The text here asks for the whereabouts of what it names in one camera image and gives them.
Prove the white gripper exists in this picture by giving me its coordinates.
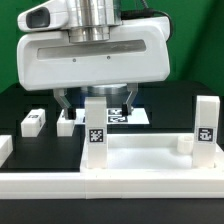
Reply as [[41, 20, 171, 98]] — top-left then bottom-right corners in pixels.
[[17, 17, 170, 120]]

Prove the white desk tabletop tray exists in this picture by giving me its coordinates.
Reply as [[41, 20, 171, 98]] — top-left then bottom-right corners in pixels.
[[79, 133, 224, 173]]

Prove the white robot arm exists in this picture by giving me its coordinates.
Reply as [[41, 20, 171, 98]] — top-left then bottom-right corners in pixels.
[[17, 0, 173, 119]]

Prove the white L-shaped obstacle fence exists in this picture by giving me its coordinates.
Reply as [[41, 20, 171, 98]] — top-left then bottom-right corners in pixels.
[[0, 134, 224, 200]]

